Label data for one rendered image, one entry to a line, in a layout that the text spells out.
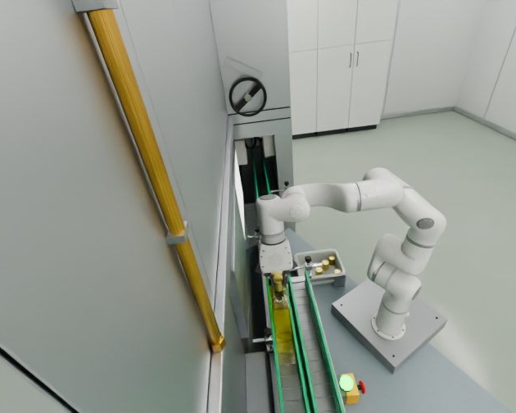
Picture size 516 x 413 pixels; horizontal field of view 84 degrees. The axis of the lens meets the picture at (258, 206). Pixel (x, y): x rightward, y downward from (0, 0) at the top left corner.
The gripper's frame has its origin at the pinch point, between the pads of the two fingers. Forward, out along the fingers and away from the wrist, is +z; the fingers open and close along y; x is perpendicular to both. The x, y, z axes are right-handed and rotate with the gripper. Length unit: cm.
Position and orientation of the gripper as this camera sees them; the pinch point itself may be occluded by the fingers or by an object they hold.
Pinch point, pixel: (278, 280)
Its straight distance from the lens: 94.9
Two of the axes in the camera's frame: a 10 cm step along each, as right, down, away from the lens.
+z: 1.2, 9.3, 3.5
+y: 9.9, -1.3, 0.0
